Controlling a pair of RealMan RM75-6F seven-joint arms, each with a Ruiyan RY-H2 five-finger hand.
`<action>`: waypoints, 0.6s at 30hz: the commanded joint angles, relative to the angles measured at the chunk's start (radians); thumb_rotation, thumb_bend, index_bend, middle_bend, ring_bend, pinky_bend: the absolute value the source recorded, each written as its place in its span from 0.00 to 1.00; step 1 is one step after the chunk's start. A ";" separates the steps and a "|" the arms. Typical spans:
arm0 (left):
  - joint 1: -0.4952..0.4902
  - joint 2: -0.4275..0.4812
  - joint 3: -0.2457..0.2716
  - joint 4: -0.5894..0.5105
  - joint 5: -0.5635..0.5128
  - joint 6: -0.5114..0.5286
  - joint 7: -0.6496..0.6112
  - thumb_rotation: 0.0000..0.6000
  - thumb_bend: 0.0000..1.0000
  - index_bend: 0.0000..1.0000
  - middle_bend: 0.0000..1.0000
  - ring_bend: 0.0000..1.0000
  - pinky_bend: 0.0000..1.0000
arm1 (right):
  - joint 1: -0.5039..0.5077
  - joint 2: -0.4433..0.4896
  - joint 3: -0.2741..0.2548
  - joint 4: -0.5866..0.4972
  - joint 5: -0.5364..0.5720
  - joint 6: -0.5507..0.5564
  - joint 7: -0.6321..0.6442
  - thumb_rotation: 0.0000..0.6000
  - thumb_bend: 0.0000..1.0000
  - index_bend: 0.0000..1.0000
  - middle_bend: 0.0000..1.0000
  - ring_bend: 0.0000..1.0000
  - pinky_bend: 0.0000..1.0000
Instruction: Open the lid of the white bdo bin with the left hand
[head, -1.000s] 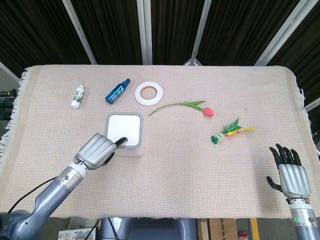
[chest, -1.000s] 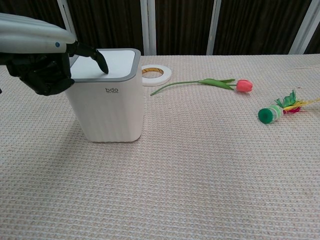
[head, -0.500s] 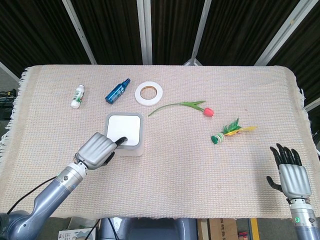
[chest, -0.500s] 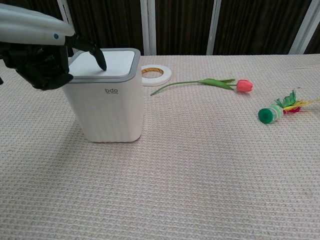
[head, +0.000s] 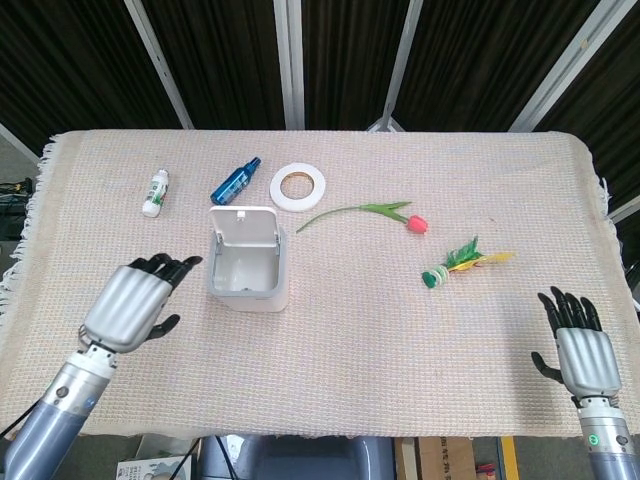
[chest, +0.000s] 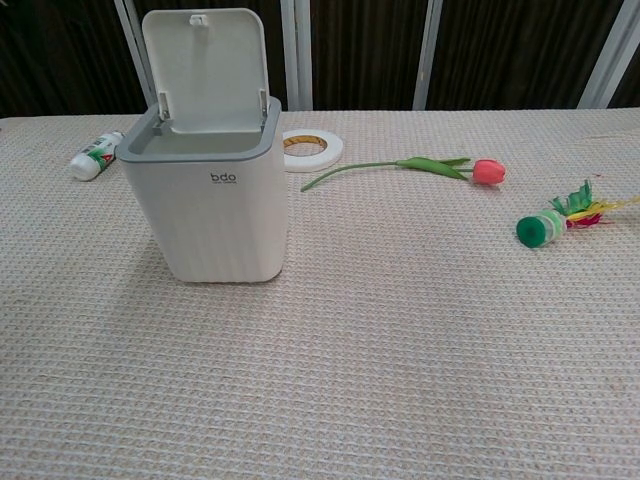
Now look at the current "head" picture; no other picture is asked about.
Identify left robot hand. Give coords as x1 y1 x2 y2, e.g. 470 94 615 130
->
78 253 204 355

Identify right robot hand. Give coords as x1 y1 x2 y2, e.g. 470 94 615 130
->
530 286 623 399

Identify white small trash bin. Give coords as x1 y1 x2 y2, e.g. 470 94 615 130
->
206 205 290 314

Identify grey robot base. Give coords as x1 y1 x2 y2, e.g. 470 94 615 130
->
198 433 397 480

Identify small white bottle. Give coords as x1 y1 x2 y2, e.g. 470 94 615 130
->
141 168 170 218

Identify green yellow feather shuttlecock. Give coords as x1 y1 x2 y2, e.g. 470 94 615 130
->
421 235 515 290

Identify white printed box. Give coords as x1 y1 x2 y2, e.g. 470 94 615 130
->
116 433 194 480

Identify blue spray bottle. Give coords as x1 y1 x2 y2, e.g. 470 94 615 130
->
209 156 263 207

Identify brown cardboard box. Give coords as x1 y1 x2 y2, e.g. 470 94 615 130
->
395 435 477 480

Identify white tape roll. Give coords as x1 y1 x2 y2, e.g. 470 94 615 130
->
269 161 327 214

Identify beige woven tablecloth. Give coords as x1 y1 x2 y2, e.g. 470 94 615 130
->
0 128 640 442

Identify artificial red tulip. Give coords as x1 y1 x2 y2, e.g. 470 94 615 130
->
295 200 431 235

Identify black curtain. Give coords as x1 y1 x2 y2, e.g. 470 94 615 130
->
0 0 640 211

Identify black cable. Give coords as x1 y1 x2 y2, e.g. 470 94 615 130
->
167 435 201 480

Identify white metal frame bar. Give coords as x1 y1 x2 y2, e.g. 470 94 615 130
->
123 0 195 130
508 0 630 133
272 0 306 130
367 0 425 133

